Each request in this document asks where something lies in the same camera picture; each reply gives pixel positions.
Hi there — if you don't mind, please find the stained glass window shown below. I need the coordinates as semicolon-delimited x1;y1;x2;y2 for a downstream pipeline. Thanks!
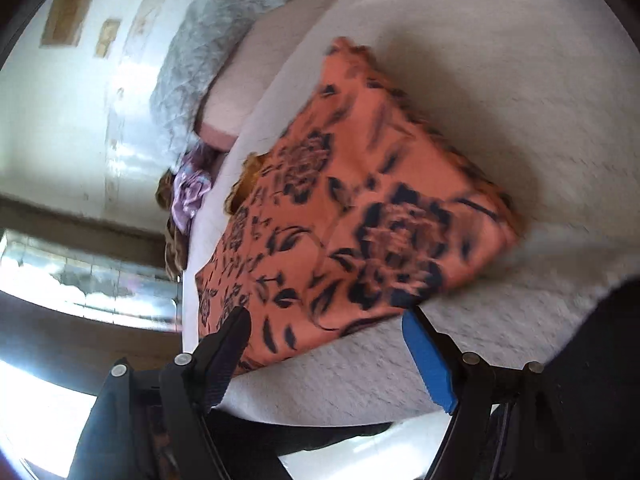
0;229;182;333

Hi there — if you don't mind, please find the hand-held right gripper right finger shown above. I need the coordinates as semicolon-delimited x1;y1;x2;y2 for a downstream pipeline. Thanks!
401;305;566;480

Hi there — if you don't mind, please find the pink bolster pillow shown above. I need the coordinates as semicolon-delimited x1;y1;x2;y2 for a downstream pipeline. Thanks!
195;25;321;150

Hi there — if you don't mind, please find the person's dark clothing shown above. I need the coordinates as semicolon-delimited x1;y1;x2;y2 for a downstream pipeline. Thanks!
207;275;640;480

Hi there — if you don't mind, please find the brown fuzzy cloth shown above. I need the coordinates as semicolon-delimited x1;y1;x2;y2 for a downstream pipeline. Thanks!
157;172;190;282

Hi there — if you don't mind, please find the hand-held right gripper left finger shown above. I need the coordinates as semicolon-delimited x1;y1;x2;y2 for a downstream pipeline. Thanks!
67;305;281;480

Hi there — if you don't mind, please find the small beige wall switch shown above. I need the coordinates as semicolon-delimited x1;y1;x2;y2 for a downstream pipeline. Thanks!
95;18;123;57

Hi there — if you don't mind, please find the orange floral blouse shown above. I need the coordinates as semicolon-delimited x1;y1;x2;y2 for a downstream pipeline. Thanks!
195;36;527;376

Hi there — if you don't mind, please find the purple floral cloth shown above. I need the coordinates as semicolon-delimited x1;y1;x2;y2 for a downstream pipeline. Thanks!
171;157;214;232

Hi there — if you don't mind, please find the large beige wall switch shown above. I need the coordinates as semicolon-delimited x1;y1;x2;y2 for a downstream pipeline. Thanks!
40;0;102;48

